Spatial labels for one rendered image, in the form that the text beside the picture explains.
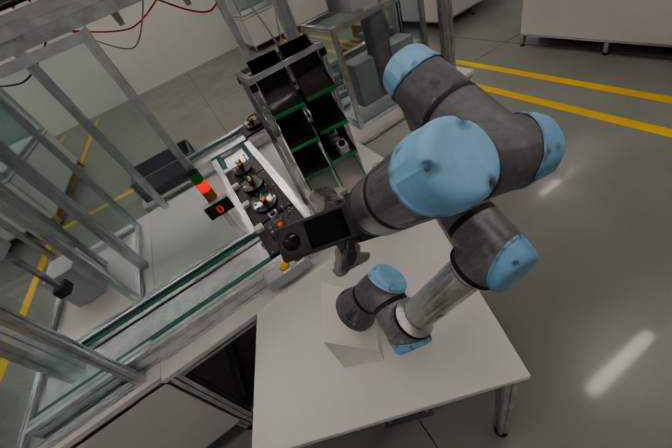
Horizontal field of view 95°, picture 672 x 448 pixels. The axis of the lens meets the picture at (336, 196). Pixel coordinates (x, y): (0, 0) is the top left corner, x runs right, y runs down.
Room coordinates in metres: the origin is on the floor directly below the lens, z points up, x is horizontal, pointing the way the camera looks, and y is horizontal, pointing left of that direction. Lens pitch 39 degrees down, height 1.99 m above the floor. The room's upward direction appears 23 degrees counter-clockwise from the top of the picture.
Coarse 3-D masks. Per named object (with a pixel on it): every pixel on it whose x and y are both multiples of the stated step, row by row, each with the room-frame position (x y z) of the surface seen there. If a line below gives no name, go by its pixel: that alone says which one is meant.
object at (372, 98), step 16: (400, 0) 2.11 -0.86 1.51; (416, 0) 2.14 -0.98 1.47; (336, 16) 2.46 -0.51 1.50; (352, 16) 2.49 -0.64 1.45; (400, 16) 2.10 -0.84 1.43; (416, 16) 2.13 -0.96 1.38; (352, 32) 2.00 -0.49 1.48; (368, 32) 2.03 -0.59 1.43; (400, 32) 2.09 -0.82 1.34; (416, 32) 2.13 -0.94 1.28; (352, 48) 1.99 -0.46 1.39; (368, 48) 2.02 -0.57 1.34; (400, 48) 2.09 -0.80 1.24; (336, 64) 2.06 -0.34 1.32; (352, 64) 1.99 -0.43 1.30; (368, 64) 2.02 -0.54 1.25; (336, 80) 2.13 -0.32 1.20; (352, 80) 1.98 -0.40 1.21; (368, 80) 2.01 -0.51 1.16; (368, 96) 2.00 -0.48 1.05; (384, 96) 2.03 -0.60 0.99; (352, 112) 2.04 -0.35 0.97; (368, 112) 1.99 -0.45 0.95
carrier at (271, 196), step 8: (272, 192) 1.51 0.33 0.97; (280, 192) 1.47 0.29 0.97; (256, 200) 1.50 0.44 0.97; (272, 200) 1.40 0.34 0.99; (280, 200) 1.40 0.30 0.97; (288, 200) 1.37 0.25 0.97; (248, 208) 1.45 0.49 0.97; (256, 208) 1.38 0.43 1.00; (264, 208) 1.37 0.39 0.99; (272, 208) 1.35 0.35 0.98; (280, 208) 1.33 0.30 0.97; (248, 216) 1.38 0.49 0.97; (256, 216) 1.35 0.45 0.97; (264, 216) 1.32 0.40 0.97; (256, 224) 1.29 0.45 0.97
